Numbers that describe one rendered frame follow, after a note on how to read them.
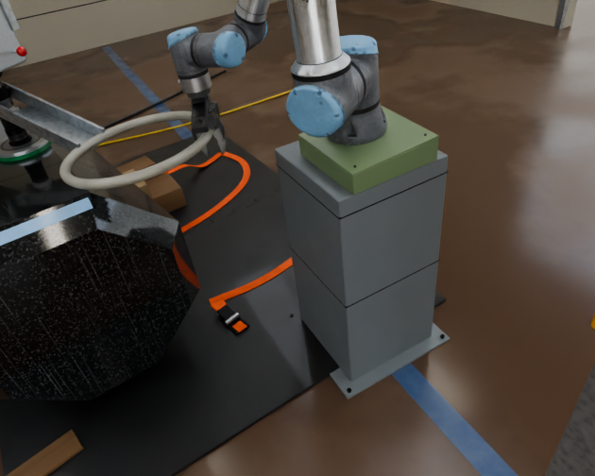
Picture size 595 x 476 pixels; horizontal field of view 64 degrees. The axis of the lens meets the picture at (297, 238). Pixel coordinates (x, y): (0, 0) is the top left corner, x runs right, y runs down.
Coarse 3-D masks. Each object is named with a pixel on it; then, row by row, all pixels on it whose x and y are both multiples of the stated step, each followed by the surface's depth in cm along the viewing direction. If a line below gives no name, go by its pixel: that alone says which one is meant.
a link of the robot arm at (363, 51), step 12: (348, 36) 134; (360, 36) 133; (348, 48) 125; (360, 48) 125; (372, 48) 127; (360, 60) 127; (372, 60) 129; (360, 72) 125; (372, 72) 130; (372, 84) 132; (372, 96) 135; (360, 108) 135
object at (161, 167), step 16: (176, 112) 166; (112, 128) 166; (128, 128) 169; (80, 144) 159; (96, 144) 164; (192, 144) 139; (64, 160) 150; (176, 160) 135; (64, 176) 140; (128, 176) 131; (144, 176) 132
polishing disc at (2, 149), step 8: (32, 136) 186; (0, 144) 183; (8, 144) 182; (24, 144) 181; (32, 144) 180; (40, 144) 180; (0, 152) 178; (8, 152) 177; (16, 152) 176; (24, 152) 177
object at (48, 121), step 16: (0, 80) 176; (16, 96) 176; (32, 96) 172; (0, 112) 167; (16, 112) 164; (32, 112) 172; (48, 112) 172; (64, 112) 168; (32, 128) 163; (48, 128) 160; (64, 128) 168; (80, 128) 169; (96, 128) 164; (64, 144) 160
